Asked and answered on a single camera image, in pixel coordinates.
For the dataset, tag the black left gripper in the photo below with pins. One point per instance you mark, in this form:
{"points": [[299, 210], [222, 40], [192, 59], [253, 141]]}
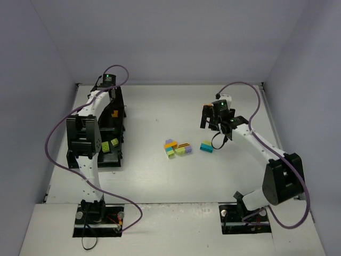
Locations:
{"points": [[115, 104]]}

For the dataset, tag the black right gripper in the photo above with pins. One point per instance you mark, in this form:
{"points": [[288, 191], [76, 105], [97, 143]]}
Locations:
{"points": [[209, 115]]}

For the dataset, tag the light green small lego brick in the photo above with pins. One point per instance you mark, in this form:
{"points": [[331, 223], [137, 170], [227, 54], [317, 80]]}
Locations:
{"points": [[114, 142]]}

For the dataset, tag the green two-stud lego brick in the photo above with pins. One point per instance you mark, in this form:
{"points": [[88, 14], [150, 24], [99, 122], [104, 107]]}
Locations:
{"points": [[105, 147]]}

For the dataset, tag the long teal lego brick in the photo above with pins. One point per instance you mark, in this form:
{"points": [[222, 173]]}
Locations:
{"points": [[206, 148]]}

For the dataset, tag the purple lego with striped top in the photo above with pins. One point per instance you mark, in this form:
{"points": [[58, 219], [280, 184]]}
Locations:
{"points": [[187, 147]]}

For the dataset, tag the long orange lego brick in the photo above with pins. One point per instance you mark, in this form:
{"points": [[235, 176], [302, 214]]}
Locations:
{"points": [[172, 144]]}

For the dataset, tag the orange small lego brick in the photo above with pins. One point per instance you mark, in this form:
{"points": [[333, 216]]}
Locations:
{"points": [[114, 114]]}

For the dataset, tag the pale yellow sloped lego brick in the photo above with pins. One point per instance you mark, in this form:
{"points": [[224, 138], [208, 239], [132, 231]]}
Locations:
{"points": [[208, 143]]}

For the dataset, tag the pale green brick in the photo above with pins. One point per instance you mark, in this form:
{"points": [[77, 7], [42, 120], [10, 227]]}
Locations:
{"points": [[170, 154]]}

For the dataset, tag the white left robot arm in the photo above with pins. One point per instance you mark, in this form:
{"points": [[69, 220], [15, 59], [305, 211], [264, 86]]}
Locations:
{"points": [[125, 151]]}

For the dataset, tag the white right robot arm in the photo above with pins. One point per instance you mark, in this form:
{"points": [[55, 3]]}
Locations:
{"points": [[283, 176]]}

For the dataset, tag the black divided sorting bin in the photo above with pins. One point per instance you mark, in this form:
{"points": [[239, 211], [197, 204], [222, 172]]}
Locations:
{"points": [[84, 138]]}

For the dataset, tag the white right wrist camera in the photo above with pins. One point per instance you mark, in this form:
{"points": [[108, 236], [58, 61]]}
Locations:
{"points": [[224, 96]]}

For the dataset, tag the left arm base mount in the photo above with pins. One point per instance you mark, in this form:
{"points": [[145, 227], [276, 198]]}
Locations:
{"points": [[93, 225]]}

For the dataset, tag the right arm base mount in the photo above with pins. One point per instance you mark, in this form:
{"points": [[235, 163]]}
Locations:
{"points": [[235, 220]]}

